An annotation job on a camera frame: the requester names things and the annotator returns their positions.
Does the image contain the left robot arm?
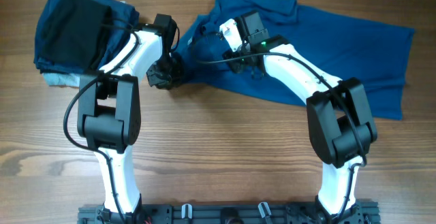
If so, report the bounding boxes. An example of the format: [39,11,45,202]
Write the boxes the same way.
[73,14,184,223]

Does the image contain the light grey folded garment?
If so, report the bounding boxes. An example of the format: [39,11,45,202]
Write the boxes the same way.
[42,73,80,87]

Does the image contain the black folded garment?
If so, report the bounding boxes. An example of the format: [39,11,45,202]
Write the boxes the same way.
[40,0,112,70]

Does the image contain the left black cable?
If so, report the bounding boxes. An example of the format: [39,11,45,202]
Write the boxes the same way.
[63,18,140,224]

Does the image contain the blue polo shirt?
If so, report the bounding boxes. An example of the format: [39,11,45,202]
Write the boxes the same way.
[177,0,414,120]

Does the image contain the navy blue folded garment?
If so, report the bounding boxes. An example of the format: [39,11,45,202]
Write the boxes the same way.
[34,0,139,74]

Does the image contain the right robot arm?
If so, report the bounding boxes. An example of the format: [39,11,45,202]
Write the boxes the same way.
[219,11,377,223]

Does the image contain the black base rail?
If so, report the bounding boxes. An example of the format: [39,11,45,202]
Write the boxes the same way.
[77,200,381,224]

